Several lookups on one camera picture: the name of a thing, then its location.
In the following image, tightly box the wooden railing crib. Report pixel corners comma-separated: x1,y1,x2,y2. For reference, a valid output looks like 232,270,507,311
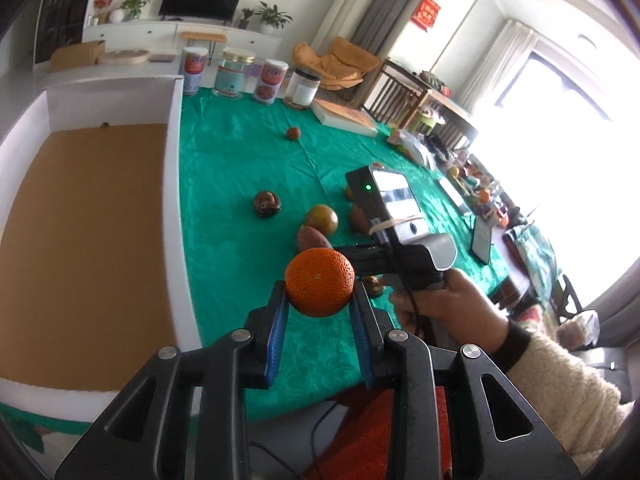
360,60,478,148

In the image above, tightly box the black tablet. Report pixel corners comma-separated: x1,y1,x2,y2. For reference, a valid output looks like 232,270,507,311
471,216,492,264

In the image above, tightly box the wooden stool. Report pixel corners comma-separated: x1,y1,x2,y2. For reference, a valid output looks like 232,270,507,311
181,30,227,65

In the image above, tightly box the red cushion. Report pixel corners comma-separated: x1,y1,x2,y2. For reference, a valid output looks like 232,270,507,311
304,386,454,480

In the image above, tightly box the teal-label glass jar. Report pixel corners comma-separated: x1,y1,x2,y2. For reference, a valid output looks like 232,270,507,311
213,47,255,99

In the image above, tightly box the red-label can with food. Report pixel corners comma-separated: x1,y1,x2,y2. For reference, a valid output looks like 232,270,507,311
252,58,288,105

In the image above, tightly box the small brown-red fruit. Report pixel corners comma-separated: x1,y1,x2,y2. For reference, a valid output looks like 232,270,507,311
286,127,302,140

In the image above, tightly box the green tablecloth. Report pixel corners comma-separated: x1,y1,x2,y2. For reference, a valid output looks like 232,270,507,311
179,86,511,424

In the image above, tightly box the brown cardboard box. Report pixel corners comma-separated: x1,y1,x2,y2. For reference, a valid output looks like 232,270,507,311
49,40,105,73

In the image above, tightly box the large orange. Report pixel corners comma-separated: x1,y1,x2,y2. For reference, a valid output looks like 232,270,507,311
284,247,356,318

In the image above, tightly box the purple sweet potato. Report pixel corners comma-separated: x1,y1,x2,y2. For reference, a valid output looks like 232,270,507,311
296,224,332,252

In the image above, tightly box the black-lid white jar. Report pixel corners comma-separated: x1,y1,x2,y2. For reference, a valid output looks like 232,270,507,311
283,67,321,110

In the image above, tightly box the right hand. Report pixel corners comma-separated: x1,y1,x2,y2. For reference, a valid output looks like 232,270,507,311
388,269,509,354

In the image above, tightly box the white tv cabinet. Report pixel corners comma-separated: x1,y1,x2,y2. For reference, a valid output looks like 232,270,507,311
82,20,280,58

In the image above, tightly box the white cardboard box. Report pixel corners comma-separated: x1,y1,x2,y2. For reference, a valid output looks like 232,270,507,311
1,76,201,422

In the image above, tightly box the white flat book box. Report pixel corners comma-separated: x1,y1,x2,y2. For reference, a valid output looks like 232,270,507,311
310,100,378,138

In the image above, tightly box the orange lounge chair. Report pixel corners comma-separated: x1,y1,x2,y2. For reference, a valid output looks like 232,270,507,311
292,37,382,91

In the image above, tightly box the red apple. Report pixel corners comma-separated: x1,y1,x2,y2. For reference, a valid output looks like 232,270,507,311
349,204,369,236

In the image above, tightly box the red-label white can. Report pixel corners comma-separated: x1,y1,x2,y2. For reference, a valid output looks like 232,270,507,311
180,47,208,96

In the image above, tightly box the green-yellow round fruit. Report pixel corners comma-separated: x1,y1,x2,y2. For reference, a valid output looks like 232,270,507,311
304,204,338,237

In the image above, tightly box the dark brown passion fruit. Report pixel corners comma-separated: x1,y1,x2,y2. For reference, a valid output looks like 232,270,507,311
253,191,282,218

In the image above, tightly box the right forearm cream sleeve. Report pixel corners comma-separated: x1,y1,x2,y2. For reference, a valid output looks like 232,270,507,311
489,320,634,472

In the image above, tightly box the potted green plant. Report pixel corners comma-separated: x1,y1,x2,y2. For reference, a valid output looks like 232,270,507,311
255,1,293,36

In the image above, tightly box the black bookshelf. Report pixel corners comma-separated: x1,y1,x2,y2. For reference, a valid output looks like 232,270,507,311
34,0,89,65

